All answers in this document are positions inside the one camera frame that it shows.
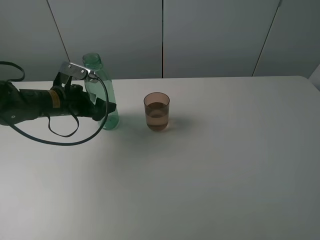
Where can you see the green transparent plastic bottle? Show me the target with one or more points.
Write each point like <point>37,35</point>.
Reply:
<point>95,90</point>

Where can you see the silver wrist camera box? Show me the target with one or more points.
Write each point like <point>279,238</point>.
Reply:
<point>74,70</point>

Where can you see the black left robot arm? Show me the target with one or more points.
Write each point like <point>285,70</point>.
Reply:
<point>19,105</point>

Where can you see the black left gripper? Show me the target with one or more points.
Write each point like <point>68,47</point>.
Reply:
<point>71,99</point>

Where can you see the pink translucent plastic cup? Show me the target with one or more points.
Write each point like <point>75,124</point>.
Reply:
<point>156,107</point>

